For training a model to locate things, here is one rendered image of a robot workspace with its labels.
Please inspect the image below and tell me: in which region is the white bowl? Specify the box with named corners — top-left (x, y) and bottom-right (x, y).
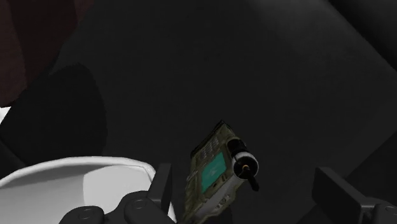
top-left (0, 156), bottom-right (177, 224)

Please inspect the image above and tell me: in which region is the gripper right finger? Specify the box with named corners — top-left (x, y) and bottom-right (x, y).
top-left (296, 167), bottom-right (397, 224)

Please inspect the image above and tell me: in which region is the olive green handheld radio phone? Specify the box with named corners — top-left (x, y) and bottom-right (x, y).
top-left (181, 120), bottom-right (260, 224)

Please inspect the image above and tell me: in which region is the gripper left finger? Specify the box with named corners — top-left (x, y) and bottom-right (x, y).
top-left (59, 163), bottom-right (176, 224)

